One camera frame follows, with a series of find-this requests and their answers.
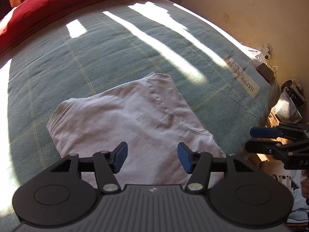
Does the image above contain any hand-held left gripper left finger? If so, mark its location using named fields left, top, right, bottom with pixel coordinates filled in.
left=51, top=142, right=128, bottom=194

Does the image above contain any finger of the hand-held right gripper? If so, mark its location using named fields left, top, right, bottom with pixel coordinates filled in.
left=244, top=140, right=278, bottom=155
left=250, top=127, right=283, bottom=139

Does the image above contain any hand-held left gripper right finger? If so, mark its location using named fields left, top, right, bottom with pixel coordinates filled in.
left=177, top=142, right=257, bottom=194

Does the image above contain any white printed t-shirt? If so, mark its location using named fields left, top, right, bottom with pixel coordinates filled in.
left=46, top=72, right=227, bottom=189

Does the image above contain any person's right hand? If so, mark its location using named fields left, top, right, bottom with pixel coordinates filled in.
left=301, top=170, right=309, bottom=200

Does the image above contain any clear plastic bag with papers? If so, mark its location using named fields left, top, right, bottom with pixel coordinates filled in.
left=274, top=78, right=305, bottom=124

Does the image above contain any light blue cloth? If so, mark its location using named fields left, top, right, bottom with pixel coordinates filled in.
left=287, top=170, right=309, bottom=223

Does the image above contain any dark brown flat object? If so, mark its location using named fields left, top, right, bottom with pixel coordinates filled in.
left=256, top=64, right=274, bottom=81

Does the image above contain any green plaid bed sheet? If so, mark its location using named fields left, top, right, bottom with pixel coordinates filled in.
left=0, top=0, right=282, bottom=230

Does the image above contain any red quilt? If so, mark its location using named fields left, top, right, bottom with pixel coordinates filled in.
left=0, top=0, right=157, bottom=59

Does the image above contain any white charging cable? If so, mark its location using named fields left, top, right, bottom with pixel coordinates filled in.
left=264, top=55, right=278, bottom=75

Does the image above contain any white wall plug adapter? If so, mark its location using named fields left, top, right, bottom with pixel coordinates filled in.
left=259, top=43, right=273, bottom=58

